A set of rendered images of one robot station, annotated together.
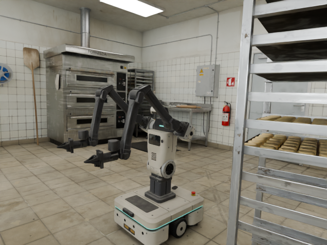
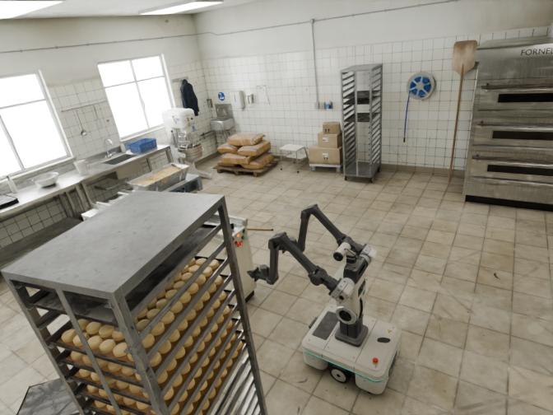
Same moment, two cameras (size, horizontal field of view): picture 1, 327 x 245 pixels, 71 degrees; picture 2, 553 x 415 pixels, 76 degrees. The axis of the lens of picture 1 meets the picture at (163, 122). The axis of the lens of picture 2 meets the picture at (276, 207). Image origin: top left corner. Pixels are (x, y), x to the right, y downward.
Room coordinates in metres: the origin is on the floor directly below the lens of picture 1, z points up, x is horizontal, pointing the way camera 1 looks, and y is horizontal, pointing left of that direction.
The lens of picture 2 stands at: (1.12, -1.89, 2.39)
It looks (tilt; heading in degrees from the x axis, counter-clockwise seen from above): 26 degrees down; 80
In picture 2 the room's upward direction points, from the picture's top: 7 degrees counter-clockwise
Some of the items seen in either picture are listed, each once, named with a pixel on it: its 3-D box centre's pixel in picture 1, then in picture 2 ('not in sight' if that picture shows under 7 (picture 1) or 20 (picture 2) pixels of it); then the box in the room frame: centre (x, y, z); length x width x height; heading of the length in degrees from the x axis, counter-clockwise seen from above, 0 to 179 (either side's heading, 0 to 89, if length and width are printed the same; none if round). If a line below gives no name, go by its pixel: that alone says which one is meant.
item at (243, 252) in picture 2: not in sight; (215, 258); (0.97, 1.20, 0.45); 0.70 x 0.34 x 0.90; 134
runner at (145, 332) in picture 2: not in sight; (185, 283); (0.94, -0.74, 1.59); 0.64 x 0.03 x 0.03; 56
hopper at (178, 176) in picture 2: not in sight; (161, 179); (0.61, 1.56, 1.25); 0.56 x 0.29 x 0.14; 44
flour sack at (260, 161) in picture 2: not in sight; (258, 160); (2.07, 4.89, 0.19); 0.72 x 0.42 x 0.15; 49
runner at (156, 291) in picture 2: not in sight; (179, 264); (0.94, -0.74, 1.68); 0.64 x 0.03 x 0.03; 56
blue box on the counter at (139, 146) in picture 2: not in sight; (143, 145); (0.03, 4.55, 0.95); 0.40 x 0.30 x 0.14; 48
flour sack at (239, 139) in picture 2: not in sight; (245, 139); (1.89, 5.07, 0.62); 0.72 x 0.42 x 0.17; 141
